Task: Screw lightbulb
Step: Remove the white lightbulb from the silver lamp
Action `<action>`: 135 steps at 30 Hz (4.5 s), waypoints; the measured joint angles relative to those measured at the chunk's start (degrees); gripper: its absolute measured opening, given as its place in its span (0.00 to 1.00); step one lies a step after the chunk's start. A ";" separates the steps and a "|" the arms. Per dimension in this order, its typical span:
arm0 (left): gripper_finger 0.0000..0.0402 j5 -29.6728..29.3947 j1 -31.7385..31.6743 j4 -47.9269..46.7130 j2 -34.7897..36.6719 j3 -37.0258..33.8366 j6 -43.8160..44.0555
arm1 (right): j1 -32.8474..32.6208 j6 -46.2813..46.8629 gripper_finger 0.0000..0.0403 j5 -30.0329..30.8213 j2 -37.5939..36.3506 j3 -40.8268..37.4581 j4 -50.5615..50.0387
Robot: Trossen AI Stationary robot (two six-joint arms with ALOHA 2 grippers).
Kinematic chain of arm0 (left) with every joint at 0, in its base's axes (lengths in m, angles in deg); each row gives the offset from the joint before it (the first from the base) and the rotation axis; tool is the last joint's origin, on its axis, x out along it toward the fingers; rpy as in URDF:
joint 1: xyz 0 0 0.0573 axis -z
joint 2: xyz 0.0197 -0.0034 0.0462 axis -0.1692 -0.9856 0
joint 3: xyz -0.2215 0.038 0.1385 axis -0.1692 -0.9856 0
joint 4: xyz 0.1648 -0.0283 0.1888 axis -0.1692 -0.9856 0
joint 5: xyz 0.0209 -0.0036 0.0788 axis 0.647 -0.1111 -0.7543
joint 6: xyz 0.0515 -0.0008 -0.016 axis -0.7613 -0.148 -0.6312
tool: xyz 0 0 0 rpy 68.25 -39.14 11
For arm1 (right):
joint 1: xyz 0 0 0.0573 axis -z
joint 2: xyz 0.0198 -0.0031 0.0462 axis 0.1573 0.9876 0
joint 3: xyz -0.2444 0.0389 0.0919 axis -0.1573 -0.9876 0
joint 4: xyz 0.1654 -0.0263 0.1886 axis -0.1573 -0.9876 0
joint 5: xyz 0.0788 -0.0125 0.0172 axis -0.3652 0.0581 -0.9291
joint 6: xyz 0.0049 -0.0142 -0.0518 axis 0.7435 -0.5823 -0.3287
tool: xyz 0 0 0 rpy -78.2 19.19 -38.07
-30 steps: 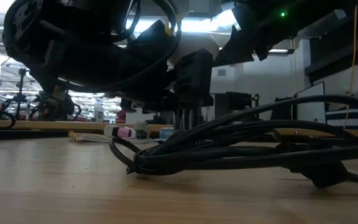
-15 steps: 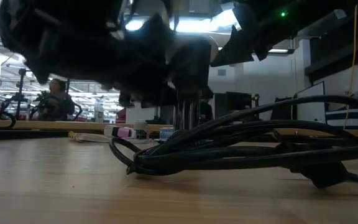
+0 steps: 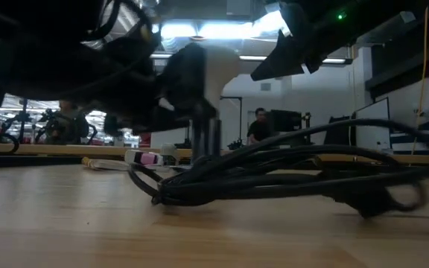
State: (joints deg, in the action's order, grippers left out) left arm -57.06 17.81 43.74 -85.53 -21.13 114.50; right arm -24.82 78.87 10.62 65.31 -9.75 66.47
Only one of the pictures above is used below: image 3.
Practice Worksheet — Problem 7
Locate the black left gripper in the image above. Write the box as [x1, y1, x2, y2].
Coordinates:
[0, 33, 219, 135]

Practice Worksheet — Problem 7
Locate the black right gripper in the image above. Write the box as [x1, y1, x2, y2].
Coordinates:
[250, 0, 428, 82]

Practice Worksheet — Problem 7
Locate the white reflector lightbulb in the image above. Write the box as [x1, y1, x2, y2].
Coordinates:
[203, 46, 242, 109]

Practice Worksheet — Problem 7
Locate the black lamp power cord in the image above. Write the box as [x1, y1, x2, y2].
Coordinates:
[127, 118, 429, 219]

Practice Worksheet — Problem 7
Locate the long ceiling light bar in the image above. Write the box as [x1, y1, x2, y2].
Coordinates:
[150, 54, 349, 65]

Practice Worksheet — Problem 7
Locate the black monitor cart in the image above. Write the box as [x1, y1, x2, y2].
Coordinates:
[268, 109, 312, 146]

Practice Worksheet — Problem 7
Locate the person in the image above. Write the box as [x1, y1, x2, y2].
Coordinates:
[247, 107, 275, 145]
[45, 100, 91, 145]

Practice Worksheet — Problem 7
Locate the black upright panel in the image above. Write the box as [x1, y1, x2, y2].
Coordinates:
[324, 115, 357, 146]

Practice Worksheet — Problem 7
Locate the white panel board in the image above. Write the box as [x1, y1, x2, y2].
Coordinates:
[355, 97, 390, 150]

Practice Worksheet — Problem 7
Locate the brown paper notebook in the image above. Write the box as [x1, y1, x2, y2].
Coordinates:
[81, 156, 133, 172]

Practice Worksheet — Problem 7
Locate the yellow cable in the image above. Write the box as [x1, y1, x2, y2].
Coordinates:
[411, 5, 429, 156]

